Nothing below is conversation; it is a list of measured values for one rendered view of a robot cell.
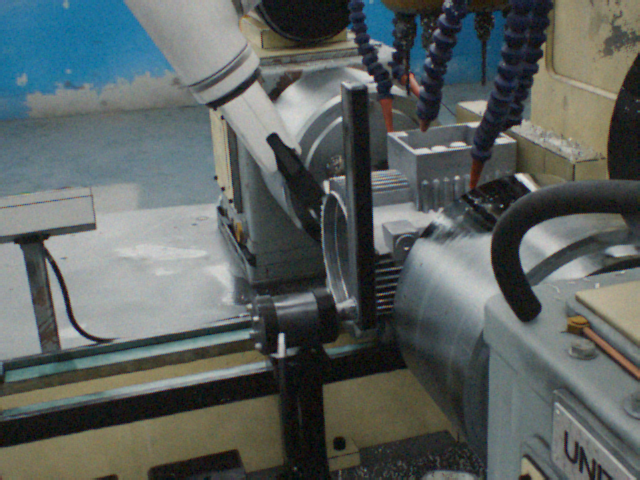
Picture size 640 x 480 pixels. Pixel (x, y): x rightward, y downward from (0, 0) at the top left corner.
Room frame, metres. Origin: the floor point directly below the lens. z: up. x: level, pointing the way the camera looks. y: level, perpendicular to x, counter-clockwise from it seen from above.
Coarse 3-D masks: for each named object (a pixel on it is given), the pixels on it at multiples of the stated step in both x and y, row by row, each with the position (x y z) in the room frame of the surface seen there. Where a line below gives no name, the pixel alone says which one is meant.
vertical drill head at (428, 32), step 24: (384, 0) 1.01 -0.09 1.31; (408, 0) 0.98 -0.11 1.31; (432, 0) 0.96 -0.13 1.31; (480, 0) 0.95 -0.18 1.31; (504, 0) 0.96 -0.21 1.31; (408, 24) 1.06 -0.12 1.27; (432, 24) 0.98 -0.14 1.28; (480, 24) 1.08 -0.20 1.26; (408, 48) 1.06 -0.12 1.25; (408, 72) 1.06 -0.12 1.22
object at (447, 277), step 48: (480, 192) 0.80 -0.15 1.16; (528, 192) 0.77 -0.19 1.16; (432, 240) 0.78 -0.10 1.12; (480, 240) 0.72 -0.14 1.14; (528, 240) 0.69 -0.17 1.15; (576, 240) 0.66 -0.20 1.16; (624, 240) 0.67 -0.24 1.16; (432, 288) 0.73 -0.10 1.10; (480, 288) 0.67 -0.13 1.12; (432, 336) 0.70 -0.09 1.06; (480, 336) 0.64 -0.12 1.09; (432, 384) 0.70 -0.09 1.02; (480, 384) 0.63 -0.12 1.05; (480, 432) 0.64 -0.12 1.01
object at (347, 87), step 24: (360, 96) 0.85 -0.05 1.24; (360, 120) 0.85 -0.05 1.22; (360, 144) 0.85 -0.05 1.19; (360, 168) 0.85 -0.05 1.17; (360, 192) 0.85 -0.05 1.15; (360, 216) 0.85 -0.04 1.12; (360, 240) 0.85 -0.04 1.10; (360, 264) 0.85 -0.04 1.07; (360, 288) 0.85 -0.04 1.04; (360, 312) 0.85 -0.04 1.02
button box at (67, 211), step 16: (48, 192) 1.13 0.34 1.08; (64, 192) 1.14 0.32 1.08; (80, 192) 1.14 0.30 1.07; (0, 208) 1.11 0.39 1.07; (16, 208) 1.11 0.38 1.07; (32, 208) 1.12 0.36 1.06; (48, 208) 1.12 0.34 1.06; (64, 208) 1.13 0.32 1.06; (80, 208) 1.13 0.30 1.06; (0, 224) 1.10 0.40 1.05; (16, 224) 1.11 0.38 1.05; (32, 224) 1.11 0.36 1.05; (48, 224) 1.11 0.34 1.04; (64, 224) 1.12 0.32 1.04; (80, 224) 1.12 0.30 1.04; (96, 224) 1.14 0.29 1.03; (0, 240) 1.12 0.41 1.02
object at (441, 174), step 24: (408, 144) 1.07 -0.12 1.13; (432, 144) 1.08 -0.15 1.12; (456, 144) 1.04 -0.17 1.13; (504, 144) 1.00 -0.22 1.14; (408, 168) 1.00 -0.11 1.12; (432, 168) 0.98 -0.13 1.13; (456, 168) 0.99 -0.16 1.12; (504, 168) 1.00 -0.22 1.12; (432, 192) 0.98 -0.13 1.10; (456, 192) 0.98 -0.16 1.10
